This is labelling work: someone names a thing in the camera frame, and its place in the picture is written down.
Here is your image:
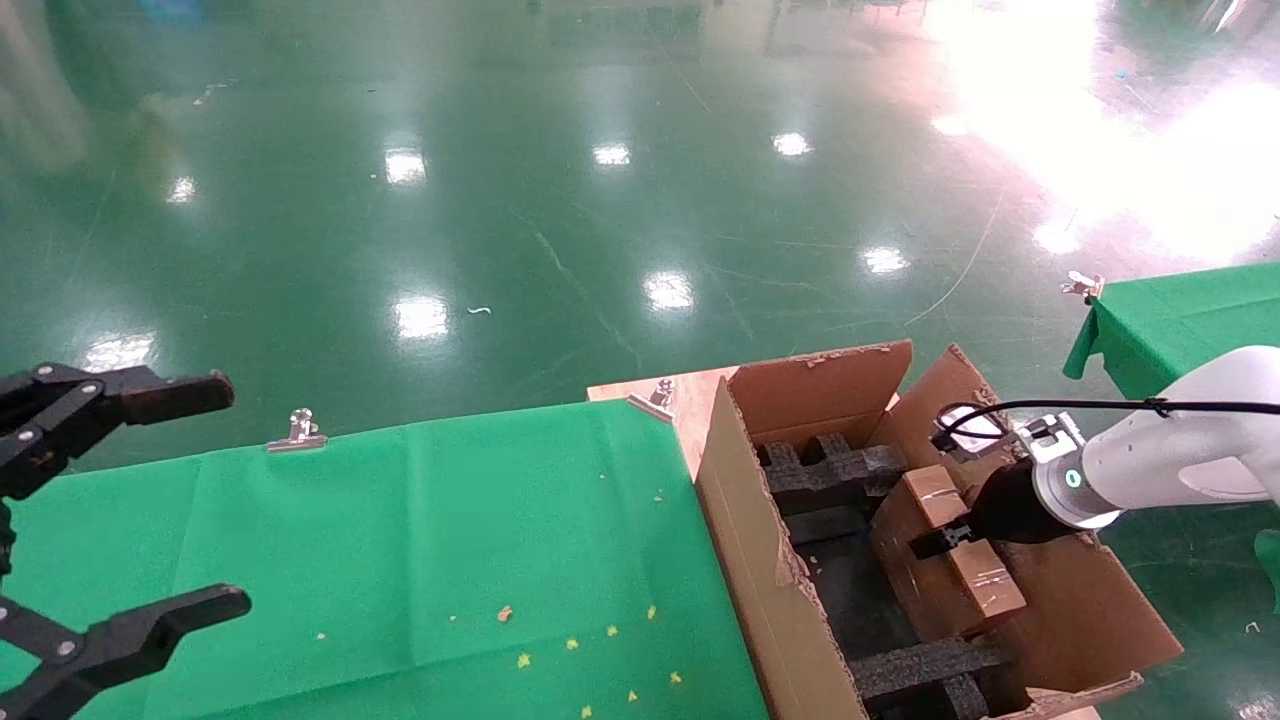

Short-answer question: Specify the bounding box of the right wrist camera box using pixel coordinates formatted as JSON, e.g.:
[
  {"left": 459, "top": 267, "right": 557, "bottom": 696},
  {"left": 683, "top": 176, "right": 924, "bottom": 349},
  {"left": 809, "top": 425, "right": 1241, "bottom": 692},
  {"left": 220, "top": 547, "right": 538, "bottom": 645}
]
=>
[{"left": 940, "top": 408, "right": 1086, "bottom": 466}]

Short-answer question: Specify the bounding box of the flat black foam bar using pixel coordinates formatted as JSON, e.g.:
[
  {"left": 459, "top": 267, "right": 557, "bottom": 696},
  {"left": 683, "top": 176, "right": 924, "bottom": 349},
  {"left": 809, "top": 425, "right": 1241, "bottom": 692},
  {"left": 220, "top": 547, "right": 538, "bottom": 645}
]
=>
[{"left": 783, "top": 503, "right": 873, "bottom": 547}]

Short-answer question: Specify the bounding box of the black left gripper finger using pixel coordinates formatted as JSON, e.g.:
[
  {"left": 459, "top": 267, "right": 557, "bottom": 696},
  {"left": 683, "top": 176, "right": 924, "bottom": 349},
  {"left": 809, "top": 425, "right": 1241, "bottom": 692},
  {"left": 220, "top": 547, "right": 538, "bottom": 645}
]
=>
[
  {"left": 0, "top": 363, "right": 236, "bottom": 501},
  {"left": 0, "top": 585, "right": 253, "bottom": 720}
]

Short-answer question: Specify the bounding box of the small taped cardboard box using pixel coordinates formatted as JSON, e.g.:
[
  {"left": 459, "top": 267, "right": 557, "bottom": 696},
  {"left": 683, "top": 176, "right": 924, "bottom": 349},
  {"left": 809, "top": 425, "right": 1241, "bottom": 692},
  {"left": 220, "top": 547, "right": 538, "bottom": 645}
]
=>
[{"left": 868, "top": 463, "right": 1029, "bottom": 643}]

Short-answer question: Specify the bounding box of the green table cloth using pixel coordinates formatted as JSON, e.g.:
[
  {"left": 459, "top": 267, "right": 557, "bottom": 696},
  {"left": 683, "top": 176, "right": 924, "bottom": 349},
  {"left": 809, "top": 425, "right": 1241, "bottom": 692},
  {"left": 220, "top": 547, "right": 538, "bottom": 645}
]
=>
[
  {"left": 0, "top": 398, "right": 771, "bottom": 720},
  {"left": 1063, "top": 262, "right": 1280, "bottom": 401}
]

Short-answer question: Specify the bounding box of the black foam insert block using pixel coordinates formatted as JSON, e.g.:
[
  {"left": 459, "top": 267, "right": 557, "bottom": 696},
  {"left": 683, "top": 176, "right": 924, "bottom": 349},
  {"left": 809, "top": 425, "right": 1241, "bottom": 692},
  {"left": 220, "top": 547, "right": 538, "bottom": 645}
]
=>
[
  {"left": 755, "top": 433, "right": 909, "bottom": 518},
  {"left": 850, "top": 638, "right": 1016, "bottom": 720}
]

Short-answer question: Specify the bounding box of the large open cardboard carton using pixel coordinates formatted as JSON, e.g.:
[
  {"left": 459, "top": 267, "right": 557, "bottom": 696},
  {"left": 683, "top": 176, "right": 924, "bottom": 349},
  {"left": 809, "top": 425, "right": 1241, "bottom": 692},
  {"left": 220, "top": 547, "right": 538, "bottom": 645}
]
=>
[{"left": 695, "top": 340, "right": 1186, "bottom": 720}]

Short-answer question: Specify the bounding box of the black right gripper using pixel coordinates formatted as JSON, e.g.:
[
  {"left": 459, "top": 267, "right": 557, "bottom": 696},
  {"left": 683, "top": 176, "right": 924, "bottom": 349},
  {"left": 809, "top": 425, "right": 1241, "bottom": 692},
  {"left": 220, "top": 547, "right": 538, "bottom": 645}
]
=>
[{"left": 908, "top": 458, "right": 1051, "bottom": 561}]

